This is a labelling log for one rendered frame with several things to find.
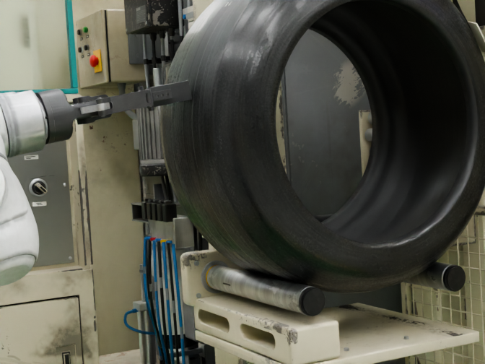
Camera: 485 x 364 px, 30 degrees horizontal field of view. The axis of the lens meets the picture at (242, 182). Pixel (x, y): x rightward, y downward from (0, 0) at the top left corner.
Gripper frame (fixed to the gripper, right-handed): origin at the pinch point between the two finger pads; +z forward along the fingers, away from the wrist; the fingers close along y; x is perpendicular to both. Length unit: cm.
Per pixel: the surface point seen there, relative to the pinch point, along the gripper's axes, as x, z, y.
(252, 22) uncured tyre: -8.1, 11.7, -9.0
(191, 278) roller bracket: 34.1, 7.5, 23.3
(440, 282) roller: 39, 38, -10
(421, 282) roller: 40, 38, -4
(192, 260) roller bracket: 30.9, 8.4, 23.3
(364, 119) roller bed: 14, 61, 38
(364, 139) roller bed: 18, 60, 38
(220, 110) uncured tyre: 3.8, 4.2, -8.4
